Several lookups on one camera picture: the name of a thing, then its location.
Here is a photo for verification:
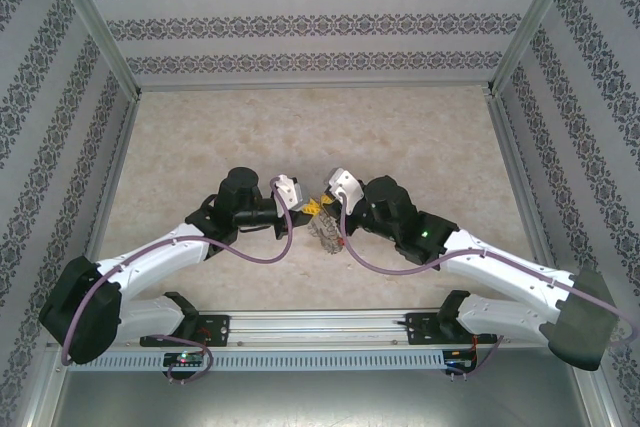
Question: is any grey sheet metal shelf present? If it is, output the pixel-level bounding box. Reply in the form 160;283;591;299
49;370;601;427

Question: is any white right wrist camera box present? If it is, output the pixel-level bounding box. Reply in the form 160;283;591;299
323;168;366;213

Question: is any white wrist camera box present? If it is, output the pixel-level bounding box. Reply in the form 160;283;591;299
269;174;306;212
323;168;366;213

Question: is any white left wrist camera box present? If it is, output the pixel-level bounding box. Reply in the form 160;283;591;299
269;174;306;212

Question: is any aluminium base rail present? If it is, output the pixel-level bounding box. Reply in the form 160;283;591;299
47;310;586;349

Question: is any aluminium frame side rail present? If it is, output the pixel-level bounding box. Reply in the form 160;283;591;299
487;91;586;316
69;94;142;316

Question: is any slotted grey cable duct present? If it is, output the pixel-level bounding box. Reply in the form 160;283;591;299
67;349;447;373

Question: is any aluminium frame corner post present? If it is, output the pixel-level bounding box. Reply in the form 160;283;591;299
487;0;585;97
39;0;142;98

